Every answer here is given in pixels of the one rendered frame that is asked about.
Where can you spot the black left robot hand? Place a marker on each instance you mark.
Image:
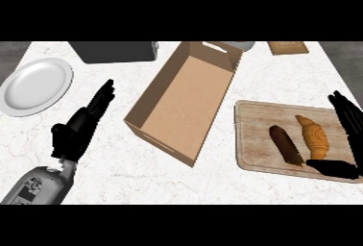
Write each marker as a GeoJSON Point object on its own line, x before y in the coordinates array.
{"type": "Point", "coordinates": [80, 126]}

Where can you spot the pale grey round object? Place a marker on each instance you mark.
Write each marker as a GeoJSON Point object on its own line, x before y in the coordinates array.
{"type": "Point", "coordinates": [238, 45]}

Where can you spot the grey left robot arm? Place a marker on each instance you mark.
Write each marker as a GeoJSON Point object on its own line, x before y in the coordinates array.
{"type": "Point", "coordinates": [40, 185]}

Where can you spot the pale wooden cutting board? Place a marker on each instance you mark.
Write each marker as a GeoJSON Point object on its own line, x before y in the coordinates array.
{"type": "Point", "coordinates": [257, 141]}

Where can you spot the brown cardboard box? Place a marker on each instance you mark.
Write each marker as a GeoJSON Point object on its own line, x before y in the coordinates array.
{"type": "Point", "coordinates": [186, 102]}

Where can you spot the dark grey appliance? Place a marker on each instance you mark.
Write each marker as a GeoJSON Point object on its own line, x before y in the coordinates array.
{"type": "Point", "coordinates": [116, 51]}

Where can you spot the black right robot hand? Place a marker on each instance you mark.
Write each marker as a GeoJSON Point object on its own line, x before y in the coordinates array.
{"type": "Point", "coordinates": [352, 128]}

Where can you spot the orange sweet potato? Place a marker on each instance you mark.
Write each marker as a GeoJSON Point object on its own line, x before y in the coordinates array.
{"type": "Point", "coordinates": [316, 136]}

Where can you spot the white oval plate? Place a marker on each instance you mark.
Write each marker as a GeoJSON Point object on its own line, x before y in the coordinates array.
{"type": "Point", "coordinates": [36, 86]}

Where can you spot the brown wooden board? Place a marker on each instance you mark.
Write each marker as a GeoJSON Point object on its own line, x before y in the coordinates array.
{"type": "Point", "coordinates": [287, 47]}

